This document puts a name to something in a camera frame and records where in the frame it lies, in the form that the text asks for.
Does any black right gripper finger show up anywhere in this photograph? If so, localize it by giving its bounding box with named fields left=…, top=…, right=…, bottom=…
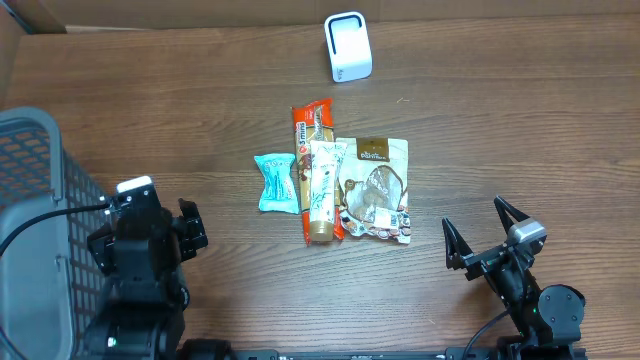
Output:
left=493, top=195, right=529, bottom=234
left=442, top=217, right=474, bottom=270

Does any teal snack packet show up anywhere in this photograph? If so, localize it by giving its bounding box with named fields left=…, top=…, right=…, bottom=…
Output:
left=254, top=153, right=300, bottom=214

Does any grey plastic basket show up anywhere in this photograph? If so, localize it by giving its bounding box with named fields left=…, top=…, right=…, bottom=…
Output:
left=1, top=107, right=109, bottom=359

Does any brown white nut pouch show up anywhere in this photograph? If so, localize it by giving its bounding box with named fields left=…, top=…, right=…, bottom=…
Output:
left=338, top=137, right=412, bottom=245

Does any white cream tube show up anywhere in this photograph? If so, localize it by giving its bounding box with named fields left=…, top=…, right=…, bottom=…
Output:
left=309, top=140, right=347, bottom=242

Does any orange spaghetti packet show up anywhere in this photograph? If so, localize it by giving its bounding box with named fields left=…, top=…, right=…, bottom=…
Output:
left=292, top=98, right=345, bottom=244

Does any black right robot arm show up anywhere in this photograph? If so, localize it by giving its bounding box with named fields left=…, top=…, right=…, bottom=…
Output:
left=442, top=196, right=587, bottom=359

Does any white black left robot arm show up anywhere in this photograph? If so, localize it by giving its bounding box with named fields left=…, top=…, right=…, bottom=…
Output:
left=84, top=190, right=208, bottom=359

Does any white barcode scanner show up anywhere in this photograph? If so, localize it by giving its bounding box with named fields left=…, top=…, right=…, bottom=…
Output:
left=324, top=11, right=373, bottom=83

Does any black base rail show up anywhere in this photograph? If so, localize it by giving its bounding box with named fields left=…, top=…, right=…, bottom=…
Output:
left=176, top=339, right=589, bottom=360

